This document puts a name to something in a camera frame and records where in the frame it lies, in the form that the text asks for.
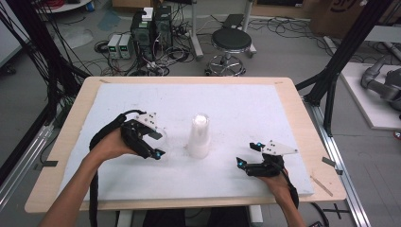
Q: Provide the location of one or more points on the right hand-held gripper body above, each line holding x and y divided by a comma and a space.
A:
268, 169

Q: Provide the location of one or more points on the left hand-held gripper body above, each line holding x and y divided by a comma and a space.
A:
134, 134

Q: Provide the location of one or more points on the person's right hand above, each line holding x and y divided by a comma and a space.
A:
279, 184

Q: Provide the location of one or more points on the person's left hand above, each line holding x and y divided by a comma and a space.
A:
110, 146

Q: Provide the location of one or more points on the white table leg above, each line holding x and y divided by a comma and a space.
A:
125, 219
256, 216

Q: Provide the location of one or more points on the thin wooden stick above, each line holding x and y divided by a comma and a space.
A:
321, 186

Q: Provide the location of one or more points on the white foam mat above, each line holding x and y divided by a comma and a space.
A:
201, 97

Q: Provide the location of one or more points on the grey tape strip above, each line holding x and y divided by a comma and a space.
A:
328, 161

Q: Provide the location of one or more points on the person's dark clothing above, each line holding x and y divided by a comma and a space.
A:
164, 219

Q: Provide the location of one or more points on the black tape strip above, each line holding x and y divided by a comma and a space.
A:
50, 163

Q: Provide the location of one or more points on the grey power supply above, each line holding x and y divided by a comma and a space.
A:
125, 45
114, 45

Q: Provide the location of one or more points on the black computer tower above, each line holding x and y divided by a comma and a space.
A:
142, 34
163, 28

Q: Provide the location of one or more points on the white stand leg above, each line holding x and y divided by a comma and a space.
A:
249, 31
196, 38

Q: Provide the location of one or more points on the black round stool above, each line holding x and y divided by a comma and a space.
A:
231, 39

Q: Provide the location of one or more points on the white platform board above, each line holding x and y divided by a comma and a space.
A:
362, 101

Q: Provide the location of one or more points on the white box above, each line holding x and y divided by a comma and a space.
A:
147, 14

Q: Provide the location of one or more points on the black flat device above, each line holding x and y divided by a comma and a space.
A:
233, 21

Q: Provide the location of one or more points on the white round table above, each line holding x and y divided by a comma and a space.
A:
66, 6

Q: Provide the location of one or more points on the cardboard box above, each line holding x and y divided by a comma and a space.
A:
331, 19

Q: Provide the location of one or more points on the white cabinet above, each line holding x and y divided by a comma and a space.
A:
8, 38

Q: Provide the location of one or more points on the aluminium rail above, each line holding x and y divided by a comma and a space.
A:
343, 179
25, 160

